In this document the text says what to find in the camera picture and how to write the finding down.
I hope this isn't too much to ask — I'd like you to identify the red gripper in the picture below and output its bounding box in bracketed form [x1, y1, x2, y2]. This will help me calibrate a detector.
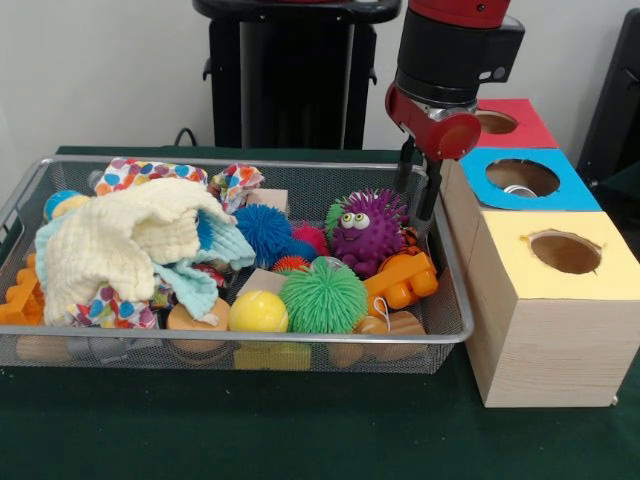
[385, 83, 483, 223]

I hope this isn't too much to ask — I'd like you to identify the purple spiky ball with eyes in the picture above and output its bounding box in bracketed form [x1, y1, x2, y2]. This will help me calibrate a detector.
[325, 188, 411, 279]

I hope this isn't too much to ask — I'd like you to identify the cream white cloth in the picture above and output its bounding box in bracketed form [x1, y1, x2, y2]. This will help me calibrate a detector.
[42, 178, 236, 326]

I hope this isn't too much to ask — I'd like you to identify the small orange plastic toy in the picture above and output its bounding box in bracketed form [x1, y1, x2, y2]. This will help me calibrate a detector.
[0, 254, 49, 327]

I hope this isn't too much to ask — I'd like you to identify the shallow clear mesh bin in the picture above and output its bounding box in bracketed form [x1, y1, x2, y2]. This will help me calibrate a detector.
[0, 155, 476, 376]

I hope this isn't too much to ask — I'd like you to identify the wooden box with three holes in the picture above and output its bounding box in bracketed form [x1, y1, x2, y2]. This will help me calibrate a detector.
[425, 97, 640, 409]

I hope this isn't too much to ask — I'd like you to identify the orange toy building block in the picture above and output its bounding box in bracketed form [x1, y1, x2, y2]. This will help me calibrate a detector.
[362, 250, 439, 319]

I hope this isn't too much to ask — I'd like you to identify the pink spiky rubber ball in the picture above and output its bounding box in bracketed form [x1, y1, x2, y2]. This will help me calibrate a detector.
[292, 224, 331, 256]

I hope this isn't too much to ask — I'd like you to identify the small wooden block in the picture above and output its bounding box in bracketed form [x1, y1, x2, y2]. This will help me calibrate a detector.
[246, 188, 291, 216]
[236, 268, 291, 297]

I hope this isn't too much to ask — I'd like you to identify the green spiky rubber ball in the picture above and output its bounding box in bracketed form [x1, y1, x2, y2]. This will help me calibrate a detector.
[278, 258, 369, 335]

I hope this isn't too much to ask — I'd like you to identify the small orange spiky ball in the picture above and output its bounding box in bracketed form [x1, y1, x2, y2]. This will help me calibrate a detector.
[273, 256, 313, 275]

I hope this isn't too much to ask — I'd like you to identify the mint green cloth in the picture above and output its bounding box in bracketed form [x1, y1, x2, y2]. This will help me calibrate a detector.
[35, 205, 257, 319]

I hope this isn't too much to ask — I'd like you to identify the black panel stand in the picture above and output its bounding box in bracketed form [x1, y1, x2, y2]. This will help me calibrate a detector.
[580, 10, 640, 186]

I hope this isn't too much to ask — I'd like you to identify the tan orange ball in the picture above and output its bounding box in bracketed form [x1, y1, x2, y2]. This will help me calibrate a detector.
[166, 300, 231, 351]

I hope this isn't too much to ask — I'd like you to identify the dark green table cloth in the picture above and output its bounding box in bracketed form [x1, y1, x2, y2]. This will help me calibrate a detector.
[0, 145, 640, 480]

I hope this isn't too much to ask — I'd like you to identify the large colourful dotted cloth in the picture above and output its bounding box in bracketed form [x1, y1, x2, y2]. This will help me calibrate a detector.
[95, 158, 266, 213]

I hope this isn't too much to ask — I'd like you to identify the small colourful dotted cloth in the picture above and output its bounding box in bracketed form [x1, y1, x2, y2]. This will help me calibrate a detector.
[68, 285, 161, 329]

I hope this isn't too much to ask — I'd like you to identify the small blue yellow ball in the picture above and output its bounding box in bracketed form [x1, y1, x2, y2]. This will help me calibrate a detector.
[42, 189, 97, 222]

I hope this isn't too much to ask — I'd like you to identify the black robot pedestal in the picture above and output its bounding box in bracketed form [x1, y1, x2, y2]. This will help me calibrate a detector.
[193, 0, 403, 151]

